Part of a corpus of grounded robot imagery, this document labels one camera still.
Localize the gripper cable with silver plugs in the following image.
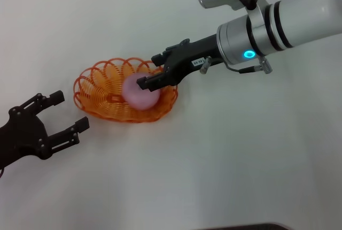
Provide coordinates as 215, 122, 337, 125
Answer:
199, 55, 274, 75

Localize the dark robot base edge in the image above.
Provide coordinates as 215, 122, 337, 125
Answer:
192, 222, 289, 230

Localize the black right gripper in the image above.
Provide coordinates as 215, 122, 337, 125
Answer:
136, 34, 223, 92

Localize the pink peach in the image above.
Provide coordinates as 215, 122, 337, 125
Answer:
122, 73, 161, 111

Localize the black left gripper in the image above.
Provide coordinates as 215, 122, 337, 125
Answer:
0, 90, 90, 172

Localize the orange woven plastic basket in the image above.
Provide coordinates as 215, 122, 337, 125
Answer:
72, 56, 179, 124

